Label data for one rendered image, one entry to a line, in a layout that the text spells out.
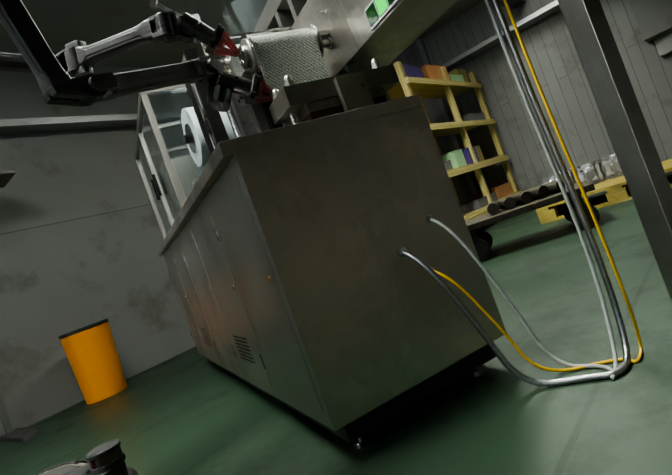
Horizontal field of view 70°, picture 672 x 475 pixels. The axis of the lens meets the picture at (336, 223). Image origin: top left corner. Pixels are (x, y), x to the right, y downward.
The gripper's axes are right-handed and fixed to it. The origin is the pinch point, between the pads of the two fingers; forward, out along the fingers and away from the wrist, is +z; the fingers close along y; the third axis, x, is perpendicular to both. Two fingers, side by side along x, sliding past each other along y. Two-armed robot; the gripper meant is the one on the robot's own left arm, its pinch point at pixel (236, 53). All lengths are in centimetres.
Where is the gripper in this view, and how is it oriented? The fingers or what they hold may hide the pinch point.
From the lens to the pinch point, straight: 175.5
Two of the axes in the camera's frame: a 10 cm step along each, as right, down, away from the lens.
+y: 4.2, -1.2, -9.0
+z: 8.4, 4.3, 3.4
